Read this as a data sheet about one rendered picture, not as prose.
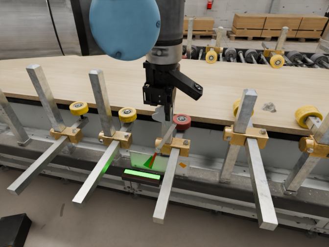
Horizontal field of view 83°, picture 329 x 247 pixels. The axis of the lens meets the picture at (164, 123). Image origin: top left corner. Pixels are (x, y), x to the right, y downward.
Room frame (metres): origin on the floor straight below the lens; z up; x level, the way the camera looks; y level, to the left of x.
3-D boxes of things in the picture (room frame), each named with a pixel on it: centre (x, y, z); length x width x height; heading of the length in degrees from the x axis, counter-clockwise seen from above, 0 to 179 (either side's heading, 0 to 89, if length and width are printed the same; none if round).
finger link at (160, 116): (0.46, 0.01, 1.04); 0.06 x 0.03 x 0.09; 77
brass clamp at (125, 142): (0.60, 0.21, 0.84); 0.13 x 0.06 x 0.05; 77
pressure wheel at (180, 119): (0.65, -0.07, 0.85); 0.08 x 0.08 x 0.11
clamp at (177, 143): (0.55, -0.03, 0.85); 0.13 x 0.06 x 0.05; 77
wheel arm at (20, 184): (0.57, 0.46, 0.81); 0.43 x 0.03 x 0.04; 167
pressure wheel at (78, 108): (0.76, 0.41, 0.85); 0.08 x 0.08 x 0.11
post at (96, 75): (0.60, 0.23, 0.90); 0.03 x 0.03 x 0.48; 77
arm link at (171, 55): (0.47, 0.00, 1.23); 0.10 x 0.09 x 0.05; 167
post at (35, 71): (0.66, 0.48, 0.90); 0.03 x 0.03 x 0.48; 77
